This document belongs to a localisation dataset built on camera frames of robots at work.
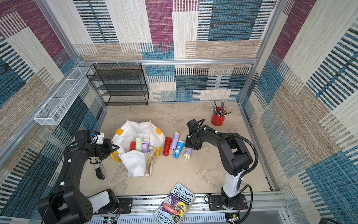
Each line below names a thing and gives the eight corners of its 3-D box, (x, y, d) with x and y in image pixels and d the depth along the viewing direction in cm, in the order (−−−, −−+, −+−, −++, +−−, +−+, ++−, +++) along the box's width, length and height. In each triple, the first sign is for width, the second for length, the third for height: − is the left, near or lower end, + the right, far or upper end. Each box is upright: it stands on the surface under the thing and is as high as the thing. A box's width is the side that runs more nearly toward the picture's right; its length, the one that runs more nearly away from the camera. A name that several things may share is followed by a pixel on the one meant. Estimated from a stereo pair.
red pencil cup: (211, 126, 108) (214, 116, 98) (210, 117, 113) (212, 107, 104) (223, 126, 107) (227, 116, 98) (221, 117, 113) (225, 107, 104)
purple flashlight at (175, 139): (169, 148, 95) (169, 146, 93) (174, 134, 103) (174, 131, 100) (175, 150, 95) (175, 148, 92) (179, 135, 102) (179, 132, 100)
